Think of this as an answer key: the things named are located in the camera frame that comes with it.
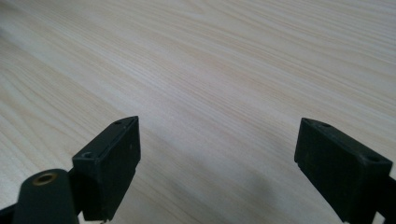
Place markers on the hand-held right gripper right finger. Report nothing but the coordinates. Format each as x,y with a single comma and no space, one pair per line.
339,174

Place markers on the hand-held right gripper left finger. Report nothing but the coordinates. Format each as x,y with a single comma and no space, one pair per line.
109,168

